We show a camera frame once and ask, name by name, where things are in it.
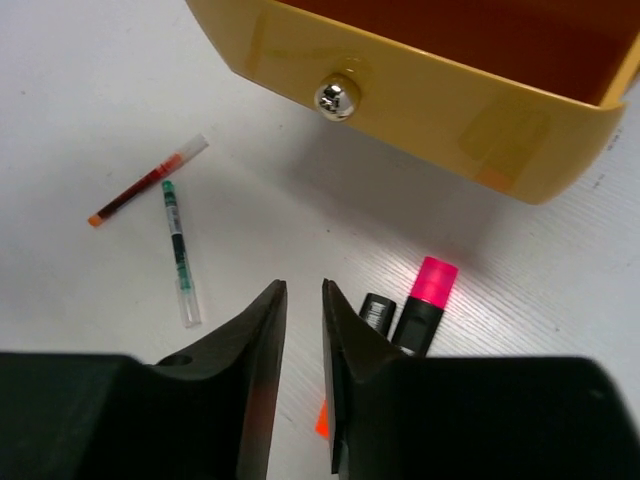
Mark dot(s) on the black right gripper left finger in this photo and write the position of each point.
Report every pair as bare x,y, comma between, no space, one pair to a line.
204,412

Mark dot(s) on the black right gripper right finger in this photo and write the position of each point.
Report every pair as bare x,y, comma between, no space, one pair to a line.
395,416

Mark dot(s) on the pink highlighter marker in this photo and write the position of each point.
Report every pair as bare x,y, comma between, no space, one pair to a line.
424,307

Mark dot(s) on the orange highlighter marker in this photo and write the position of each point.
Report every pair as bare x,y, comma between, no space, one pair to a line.
377,312

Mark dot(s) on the red pen refill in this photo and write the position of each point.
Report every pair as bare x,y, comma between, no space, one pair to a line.
172,163

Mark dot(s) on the cream round drawer organizer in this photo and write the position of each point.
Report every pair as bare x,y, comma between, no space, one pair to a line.
518,96

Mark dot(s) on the green pen refill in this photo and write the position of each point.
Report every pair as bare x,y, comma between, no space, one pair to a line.
188,303

